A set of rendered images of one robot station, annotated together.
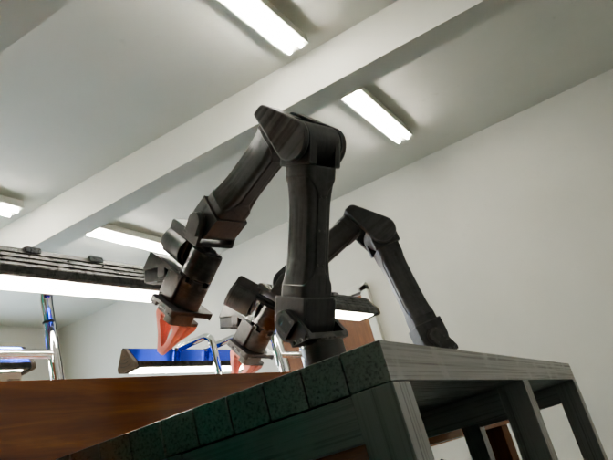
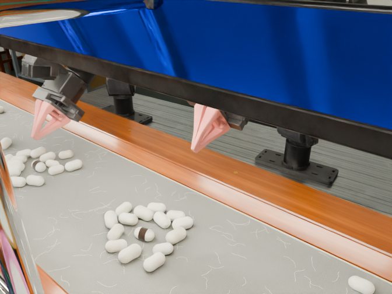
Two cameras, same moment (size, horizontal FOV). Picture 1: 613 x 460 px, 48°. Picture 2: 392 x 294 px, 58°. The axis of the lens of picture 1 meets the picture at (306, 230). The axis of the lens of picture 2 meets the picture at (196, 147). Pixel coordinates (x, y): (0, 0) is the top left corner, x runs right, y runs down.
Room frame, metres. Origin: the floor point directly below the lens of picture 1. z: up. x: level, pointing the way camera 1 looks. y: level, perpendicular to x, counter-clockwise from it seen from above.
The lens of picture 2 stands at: (1.11, 0.83, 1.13)
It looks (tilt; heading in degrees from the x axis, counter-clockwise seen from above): 28 degrees down; 280
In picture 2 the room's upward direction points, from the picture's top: straight up
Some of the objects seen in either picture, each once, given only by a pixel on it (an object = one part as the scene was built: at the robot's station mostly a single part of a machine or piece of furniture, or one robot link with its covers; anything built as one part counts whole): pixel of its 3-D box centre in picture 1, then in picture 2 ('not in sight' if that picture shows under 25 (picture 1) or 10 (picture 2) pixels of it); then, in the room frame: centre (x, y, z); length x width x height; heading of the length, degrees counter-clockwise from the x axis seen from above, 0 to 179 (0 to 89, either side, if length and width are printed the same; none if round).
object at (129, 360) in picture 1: (192, 359); not in sight; (2.39, 0.51, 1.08); 0.62 x 0.08 x 0.07; 151
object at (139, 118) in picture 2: not in sight; (123, 105); (1.55, -0.22, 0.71); 0.20 x 0.07 x 0.08; 156
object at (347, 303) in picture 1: (321, 302); not in sight; (2.12, 0.02, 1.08); 0.62 x 0.08 x 0.07; 151
